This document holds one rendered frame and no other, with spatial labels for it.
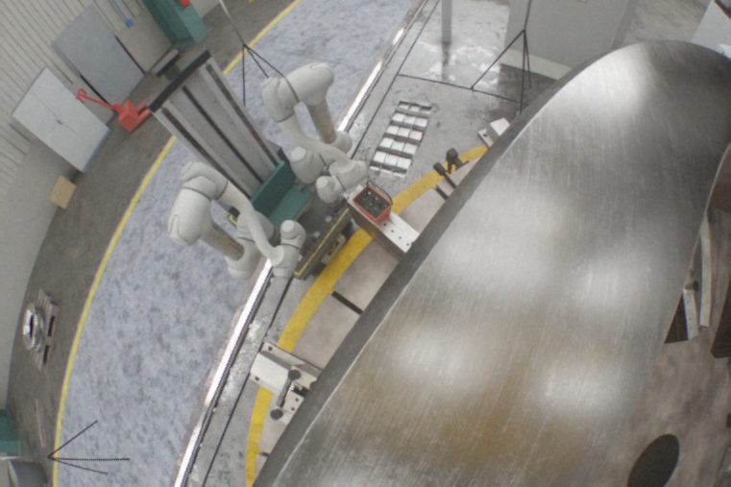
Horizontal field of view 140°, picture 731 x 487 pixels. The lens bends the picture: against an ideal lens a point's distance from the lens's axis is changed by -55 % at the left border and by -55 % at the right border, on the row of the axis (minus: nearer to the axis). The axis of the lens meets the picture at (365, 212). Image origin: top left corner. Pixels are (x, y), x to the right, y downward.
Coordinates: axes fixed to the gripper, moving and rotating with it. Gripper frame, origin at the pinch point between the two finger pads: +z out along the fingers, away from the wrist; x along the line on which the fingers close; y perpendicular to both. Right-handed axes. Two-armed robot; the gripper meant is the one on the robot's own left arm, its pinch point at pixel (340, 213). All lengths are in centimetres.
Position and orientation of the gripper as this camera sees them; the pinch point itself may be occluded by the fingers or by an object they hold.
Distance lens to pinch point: 182.1
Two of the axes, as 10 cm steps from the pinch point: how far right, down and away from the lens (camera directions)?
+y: 8.0, 4.7, -3.6
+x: 5.7, -7.8, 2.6
